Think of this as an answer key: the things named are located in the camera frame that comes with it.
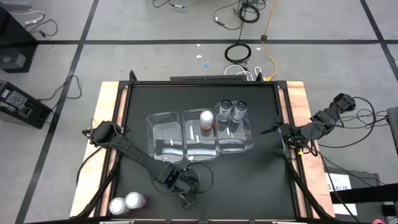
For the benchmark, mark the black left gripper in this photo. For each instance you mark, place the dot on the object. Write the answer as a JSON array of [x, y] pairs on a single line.
[[183, 186]]

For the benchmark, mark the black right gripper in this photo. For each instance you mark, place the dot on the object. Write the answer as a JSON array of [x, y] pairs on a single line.
[[295, 138]]

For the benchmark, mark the clear plastic bin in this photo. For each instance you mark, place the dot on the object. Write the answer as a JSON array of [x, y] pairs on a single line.
[[239, 140], [161, 130], [192, 149]]

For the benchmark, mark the grey bottle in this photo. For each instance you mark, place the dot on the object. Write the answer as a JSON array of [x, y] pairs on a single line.
[[239, 109], [224, 109]]

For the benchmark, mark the pink bottle white cap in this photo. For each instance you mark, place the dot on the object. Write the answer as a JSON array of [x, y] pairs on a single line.
[[133, 200]]

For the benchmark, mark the orange and silver soda can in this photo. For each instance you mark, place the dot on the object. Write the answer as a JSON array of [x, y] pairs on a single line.
[[206, 117]]

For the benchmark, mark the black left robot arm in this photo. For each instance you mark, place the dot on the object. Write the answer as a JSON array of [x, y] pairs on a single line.
[[130, 149]]

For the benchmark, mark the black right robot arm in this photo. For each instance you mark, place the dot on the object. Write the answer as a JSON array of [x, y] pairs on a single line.
[[326, 119]]

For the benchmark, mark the white printed paper sheet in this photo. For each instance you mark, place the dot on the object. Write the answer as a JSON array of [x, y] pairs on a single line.
[[337, 180]]

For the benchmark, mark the black power strip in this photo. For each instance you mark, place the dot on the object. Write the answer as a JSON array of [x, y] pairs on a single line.
[[208, 78]]

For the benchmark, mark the dark grey box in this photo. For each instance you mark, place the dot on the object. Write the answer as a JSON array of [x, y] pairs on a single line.
[[367, 177]]

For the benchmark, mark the black bar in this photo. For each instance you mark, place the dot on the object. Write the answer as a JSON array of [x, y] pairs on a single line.
[[367, 193]]

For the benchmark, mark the black floor plug dome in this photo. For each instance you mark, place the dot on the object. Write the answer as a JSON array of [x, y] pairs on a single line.
[[264, 38]]

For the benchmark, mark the pink object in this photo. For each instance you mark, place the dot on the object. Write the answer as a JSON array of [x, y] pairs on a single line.
[[378, 221]]

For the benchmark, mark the wooden table board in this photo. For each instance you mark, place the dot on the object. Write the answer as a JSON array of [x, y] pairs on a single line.
[[107, 90]]

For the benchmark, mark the black computer box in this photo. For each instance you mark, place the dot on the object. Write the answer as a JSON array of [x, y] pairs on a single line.
[[28, 109]]

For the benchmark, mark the black cabinet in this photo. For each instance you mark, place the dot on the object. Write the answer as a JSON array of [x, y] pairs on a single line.
[[12, 34]]

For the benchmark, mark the silver metal bracket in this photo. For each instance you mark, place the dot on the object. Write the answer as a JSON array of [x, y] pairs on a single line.
[[284, 222], [117, 222]]

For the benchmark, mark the black table frame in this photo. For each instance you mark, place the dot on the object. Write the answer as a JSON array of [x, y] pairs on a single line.
[[202, 83]]

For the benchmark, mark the grey post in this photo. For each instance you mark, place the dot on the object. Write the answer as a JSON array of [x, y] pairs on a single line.
[[393, 130]]

